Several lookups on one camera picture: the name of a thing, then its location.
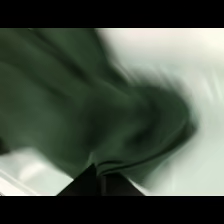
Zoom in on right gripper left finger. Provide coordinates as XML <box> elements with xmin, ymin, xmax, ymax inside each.
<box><xmin>56</xmin><ymin>162</ymin><xmax>102</xmax><ymax>197</ymax></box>

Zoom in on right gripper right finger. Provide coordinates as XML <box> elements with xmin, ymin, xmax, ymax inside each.
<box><xmin>101</xmin><ymin>173</ymin><xmax>148</xmax><ymax>197</ymax></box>

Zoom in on dark green T-shirt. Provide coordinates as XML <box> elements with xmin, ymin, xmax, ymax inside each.
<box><xmin>0</xmin><ymin>28</ymin><xmax>198</xmax><ymax>188</ymax></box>

